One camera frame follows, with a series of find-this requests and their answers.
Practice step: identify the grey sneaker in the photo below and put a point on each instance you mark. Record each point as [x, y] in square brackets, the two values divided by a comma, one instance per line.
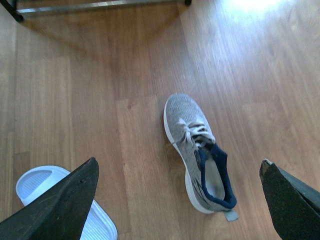
[207, 181]

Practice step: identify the light blue slipper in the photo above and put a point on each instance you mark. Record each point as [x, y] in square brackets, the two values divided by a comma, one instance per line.
[35, 182]

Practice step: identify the black metal shoe rack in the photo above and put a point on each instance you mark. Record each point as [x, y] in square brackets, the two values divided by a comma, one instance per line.
[11, 6]

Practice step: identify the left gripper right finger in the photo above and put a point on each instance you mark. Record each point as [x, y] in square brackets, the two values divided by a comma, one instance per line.
[293, 205]

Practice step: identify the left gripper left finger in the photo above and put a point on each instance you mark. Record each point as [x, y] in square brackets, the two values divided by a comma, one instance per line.
[59, 213]

